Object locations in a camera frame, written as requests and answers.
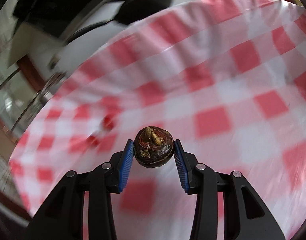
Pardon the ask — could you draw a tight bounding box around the red cherry tomato front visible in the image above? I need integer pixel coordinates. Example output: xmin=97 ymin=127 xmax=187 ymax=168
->
xmin=86 ymin=135 xmax=100 ymax=147

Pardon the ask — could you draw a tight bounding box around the black range hood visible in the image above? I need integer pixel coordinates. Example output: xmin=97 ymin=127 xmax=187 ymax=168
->
xmin=13 ymin=0 xmax=109 ymax=42

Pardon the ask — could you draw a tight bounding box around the red white checkered tablecloth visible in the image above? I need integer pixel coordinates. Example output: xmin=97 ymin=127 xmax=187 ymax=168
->
xmin=10 ymin=0 xmax=306 ymax=239

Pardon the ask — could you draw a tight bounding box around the black frying pan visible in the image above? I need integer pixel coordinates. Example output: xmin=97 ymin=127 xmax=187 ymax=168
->
xmin=65 ymin=0 xmax=172 ymax=44

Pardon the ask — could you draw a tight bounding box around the steel pot with lid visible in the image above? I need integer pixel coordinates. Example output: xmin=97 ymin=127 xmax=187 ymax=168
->
xmin=37 ymin=72 xmax=67 ymax=103

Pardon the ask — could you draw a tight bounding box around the red cherry tomato left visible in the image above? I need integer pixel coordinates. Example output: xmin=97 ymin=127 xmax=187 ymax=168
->
xmin=102 ymin=114 xmax=115 ymax=131

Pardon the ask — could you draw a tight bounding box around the red cherry tomato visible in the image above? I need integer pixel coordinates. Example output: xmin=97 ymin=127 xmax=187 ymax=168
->
xmin=86 ymin=135 xmax=100 ymax=147
xmin=102 ymin=114 xmax=115 ymax=131

